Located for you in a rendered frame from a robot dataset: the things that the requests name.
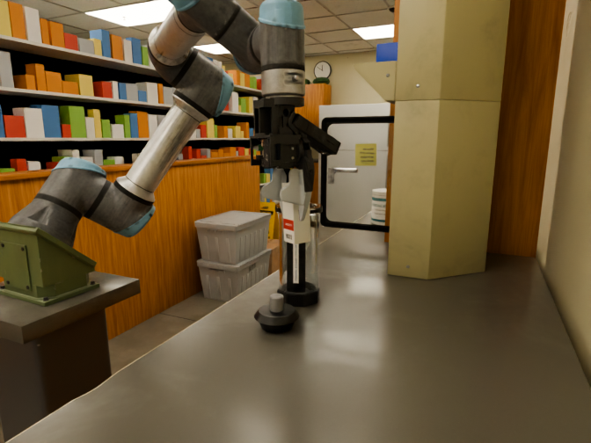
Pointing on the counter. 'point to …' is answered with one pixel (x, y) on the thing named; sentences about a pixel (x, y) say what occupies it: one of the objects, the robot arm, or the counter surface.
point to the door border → (326, 170)
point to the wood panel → (521, 123)
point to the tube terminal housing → (445, 134)
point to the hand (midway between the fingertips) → (295, 211)
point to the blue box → (387, 52)
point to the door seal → (324, 170)
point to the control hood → (380, 77)
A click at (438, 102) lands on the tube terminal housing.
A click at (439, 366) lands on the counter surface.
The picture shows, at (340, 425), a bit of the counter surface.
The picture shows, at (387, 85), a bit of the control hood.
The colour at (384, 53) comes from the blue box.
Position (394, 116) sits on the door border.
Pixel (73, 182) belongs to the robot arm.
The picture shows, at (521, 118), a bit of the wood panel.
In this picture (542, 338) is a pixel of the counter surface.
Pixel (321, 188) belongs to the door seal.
